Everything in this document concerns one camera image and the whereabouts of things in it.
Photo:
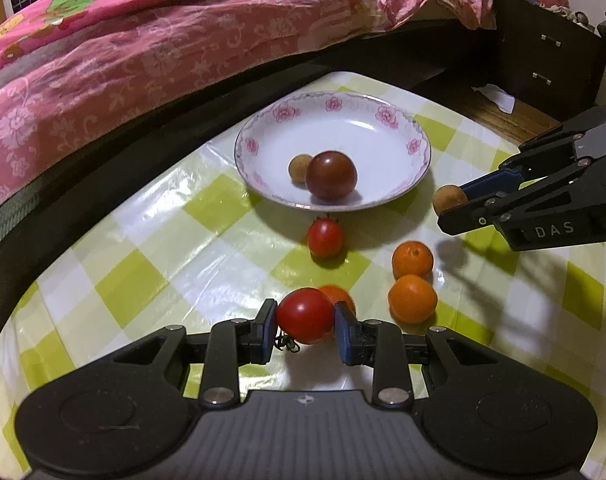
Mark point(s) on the red tomato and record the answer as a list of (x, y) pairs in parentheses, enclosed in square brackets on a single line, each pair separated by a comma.
[(305, 315), (325, 237)]

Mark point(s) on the dark wooden nightstand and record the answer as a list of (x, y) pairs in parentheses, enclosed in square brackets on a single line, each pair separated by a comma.
[(533, 60)]

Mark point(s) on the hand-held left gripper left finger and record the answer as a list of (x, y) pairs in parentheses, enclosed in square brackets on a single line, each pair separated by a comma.
[(268, 331)]

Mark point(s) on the brown longan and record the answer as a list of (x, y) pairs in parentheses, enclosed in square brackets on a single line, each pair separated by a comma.
[(297, 167), (445, 199)]

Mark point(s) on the orange tangerine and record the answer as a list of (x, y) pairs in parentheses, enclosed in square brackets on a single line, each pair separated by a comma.
[(412, 259), (342, 296), (412, 299)]

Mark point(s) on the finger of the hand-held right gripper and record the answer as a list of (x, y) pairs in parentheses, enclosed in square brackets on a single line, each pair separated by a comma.
[(493, 182), (468, 220)]

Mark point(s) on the dark bed frame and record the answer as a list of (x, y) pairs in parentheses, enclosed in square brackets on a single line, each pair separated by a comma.
[(133, 160)]

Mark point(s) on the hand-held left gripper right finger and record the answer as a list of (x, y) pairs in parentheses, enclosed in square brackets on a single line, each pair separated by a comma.
[(342, 334)]

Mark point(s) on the white paper sheet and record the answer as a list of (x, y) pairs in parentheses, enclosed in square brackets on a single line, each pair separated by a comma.
[(498, 96)]

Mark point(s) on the dark purple tomato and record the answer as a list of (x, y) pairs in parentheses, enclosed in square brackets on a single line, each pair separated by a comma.
[(331, 176)]

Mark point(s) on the green checkered tablecloth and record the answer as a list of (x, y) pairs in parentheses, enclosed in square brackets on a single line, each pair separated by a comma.
[(148, 280)]

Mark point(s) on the pink printed quilt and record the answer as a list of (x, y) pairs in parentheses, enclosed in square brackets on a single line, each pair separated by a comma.
[(133, 45)]

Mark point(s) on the white floral plate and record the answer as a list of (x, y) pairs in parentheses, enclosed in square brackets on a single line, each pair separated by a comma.
[(363, 132)]

